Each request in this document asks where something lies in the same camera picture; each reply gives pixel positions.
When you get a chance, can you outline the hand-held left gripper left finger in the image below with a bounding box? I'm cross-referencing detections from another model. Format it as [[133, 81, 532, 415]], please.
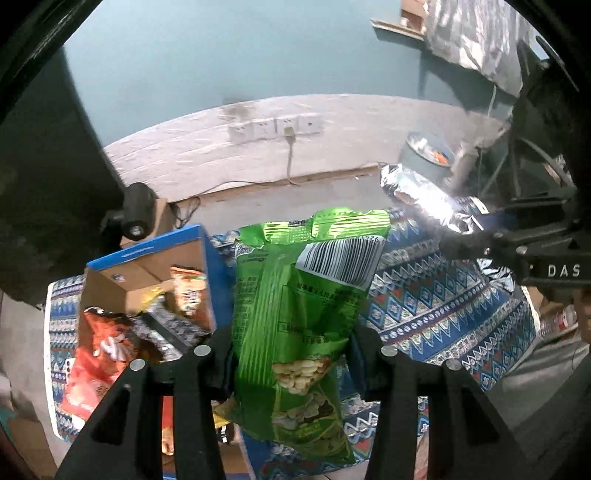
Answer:
[[55, 325, 238, 480]]

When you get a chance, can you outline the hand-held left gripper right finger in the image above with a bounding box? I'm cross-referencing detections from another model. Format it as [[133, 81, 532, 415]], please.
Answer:
[[348, 325, 532, 480]]

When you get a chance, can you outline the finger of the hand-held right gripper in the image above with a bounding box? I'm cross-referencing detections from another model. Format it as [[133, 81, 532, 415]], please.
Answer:
[[436, 231, 532, 273], [478, 194, 583, 232]]

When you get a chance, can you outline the large black snack packet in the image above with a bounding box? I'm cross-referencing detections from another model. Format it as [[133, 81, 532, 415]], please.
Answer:
[[131, 300, 211, 363]]

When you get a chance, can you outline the silver foil snack packet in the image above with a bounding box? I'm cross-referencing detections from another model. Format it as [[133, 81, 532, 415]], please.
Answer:
[[379, 162, 517, 294]]

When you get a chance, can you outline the blue cardboard box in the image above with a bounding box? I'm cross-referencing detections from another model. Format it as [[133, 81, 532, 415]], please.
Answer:
[[78, 224, 234, 365]]

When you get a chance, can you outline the green snack bag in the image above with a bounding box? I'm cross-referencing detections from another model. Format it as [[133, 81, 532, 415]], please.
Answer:
[[228, 208, 392, 467]]

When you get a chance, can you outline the orange snack bag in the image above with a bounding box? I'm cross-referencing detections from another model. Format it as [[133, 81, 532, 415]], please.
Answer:
[[59, 305, 141, 422]]

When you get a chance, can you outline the person's right hand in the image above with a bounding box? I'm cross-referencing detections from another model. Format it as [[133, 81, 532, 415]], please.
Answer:
[[570, 288, 591, 344]]

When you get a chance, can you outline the clear plastic bottle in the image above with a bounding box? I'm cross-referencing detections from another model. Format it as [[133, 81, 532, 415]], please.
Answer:
[[539, 307, 578, 340]]

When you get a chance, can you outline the patterned blue tablecloth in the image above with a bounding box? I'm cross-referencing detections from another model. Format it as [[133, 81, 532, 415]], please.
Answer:
[[44, 203, 539, 480]]

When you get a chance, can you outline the black metal stand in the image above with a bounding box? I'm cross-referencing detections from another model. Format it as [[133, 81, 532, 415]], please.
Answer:
[[508, 41, 591, 204]]

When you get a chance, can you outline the orange yellow snack packet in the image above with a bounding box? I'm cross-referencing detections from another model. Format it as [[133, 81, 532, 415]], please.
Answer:
[[168, 265, 208, 319]]

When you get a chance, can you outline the gold snack packet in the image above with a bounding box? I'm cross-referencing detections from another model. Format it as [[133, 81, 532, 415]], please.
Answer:
[[134, 284, 167, 305]]

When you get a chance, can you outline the grey waste bin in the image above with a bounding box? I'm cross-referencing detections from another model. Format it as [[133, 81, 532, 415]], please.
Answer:
[[398, 131, 455, 183]]

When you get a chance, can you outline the black cylindrical device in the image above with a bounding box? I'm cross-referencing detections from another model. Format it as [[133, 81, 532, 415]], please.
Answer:
[[99, 182, 158, 241]]

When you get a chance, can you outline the silver foil sheet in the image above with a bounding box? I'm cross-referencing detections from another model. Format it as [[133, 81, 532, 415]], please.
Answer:
[[422, 0, 550, 95]]

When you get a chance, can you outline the wooden board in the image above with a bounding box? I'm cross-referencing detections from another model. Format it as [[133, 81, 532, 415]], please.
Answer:
[[370, 0, 428, 41]]

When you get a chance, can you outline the large dark object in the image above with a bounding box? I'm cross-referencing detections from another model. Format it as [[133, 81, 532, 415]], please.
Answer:
[[0, 46, 126, 308]]

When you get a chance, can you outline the black floor cable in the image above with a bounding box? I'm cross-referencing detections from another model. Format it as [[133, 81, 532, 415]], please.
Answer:
[[170, 196, 202, 228]]

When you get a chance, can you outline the grey power cable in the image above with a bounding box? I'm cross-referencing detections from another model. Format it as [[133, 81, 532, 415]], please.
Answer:
[[283, 127, 302, 186]]

